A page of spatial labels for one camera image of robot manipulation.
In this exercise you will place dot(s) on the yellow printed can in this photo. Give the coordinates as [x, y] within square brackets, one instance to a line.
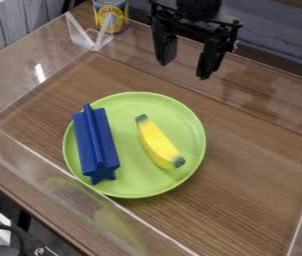
[111, 14]

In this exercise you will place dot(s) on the clear acrylic enclosure wall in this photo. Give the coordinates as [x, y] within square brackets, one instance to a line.
[238, 208]

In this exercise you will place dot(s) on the green round plate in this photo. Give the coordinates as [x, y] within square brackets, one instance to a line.
[139, 178]

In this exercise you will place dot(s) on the blue star-shaped block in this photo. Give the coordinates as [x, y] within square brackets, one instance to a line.
[97, 153]

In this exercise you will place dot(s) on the yellow toy banana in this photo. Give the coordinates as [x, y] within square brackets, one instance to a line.
[156, 144]

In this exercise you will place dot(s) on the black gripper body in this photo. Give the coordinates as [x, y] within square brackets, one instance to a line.
[196, 19]

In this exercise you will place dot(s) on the clear acrylic corner bracket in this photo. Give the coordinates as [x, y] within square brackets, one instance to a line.
[89, 38]

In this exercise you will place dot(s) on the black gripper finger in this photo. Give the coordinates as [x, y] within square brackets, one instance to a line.
[164, 43]
[210, 58]

